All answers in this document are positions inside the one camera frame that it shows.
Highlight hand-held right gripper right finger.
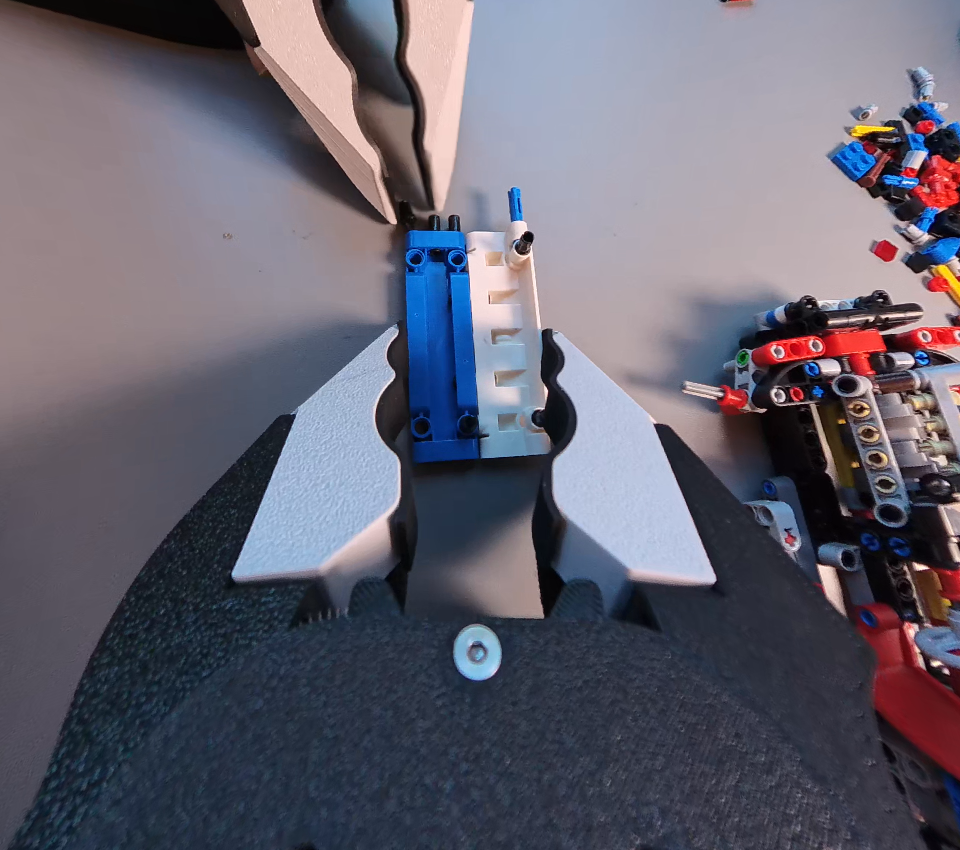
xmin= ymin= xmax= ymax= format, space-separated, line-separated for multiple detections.
xmin=532 ymin=329 xmax=718 ymax=616

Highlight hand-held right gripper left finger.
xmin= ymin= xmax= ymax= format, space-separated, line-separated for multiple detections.
xmin=231 ymin=325 xmax=419 ymax=615

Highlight blue lego panel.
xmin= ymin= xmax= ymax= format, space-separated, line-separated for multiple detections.
xmin=404 ymin=231 xmax=482 ymax=466

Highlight white lego panel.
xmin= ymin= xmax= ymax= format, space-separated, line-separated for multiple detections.
xmin=465 ymin=229 xmax=553 ymax=460

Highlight partly built lego truck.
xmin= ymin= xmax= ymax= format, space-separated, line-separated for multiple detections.
xmin=681 ymin=291 xmax=960 ymax=844

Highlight pile of mixed lego pieces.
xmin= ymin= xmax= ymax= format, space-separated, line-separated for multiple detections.
xmin=828 ymin=66 xmax=960 ymax=307

